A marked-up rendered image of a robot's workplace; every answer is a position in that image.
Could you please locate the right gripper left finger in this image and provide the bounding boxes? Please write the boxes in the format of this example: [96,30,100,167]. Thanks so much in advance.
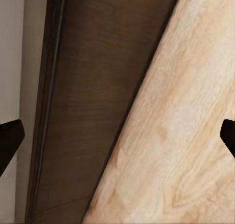
[0,119,25,177]

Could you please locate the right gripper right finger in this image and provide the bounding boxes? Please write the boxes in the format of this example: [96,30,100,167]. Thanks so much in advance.
[220,119,235,158]

